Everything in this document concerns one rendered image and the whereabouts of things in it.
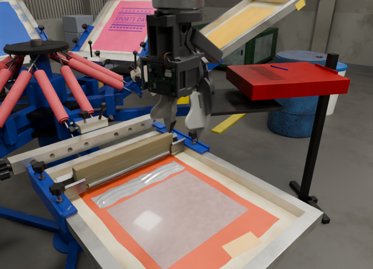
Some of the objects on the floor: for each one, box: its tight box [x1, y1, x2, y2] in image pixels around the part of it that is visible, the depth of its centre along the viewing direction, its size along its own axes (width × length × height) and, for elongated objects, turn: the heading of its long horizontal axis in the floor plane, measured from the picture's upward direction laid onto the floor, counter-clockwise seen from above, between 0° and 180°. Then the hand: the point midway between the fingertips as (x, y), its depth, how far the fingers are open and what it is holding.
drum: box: [267, 50, 327, 138], centre depth 354 cm, size 61×61×91 cm
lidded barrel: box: [326, 62, 347, 115], centre depth 414 cm, size 53×53×66 cm
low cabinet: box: [191, 23, 279, 72], centre depth 687 cm, size 187×171×74 cm
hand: (186, 129), depth 54 cm, fingers open, 5 cm apart
